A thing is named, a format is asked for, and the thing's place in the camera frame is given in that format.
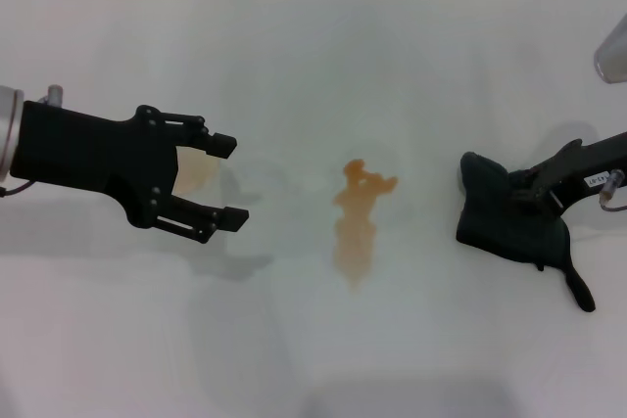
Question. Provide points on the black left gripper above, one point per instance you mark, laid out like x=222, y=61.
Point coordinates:
x=93, y=153

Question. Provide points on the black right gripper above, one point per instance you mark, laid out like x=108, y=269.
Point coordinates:
x=583, y=168

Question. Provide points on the dark blue rag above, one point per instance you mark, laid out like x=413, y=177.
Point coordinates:
x=495, y=232

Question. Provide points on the brown water stain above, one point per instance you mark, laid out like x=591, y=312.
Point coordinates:
x=355, y=237

